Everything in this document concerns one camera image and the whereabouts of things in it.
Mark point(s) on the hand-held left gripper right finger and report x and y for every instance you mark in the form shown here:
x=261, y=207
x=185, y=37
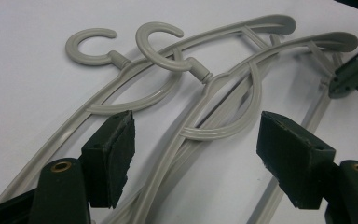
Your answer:
x=295, y=161

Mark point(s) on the grey plastic clothes hanger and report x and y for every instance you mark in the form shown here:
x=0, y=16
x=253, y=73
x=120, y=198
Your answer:
x=164, y=62
x=74, y=119

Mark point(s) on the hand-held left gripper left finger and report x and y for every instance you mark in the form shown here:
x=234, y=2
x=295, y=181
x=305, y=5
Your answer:
x=105, y=161

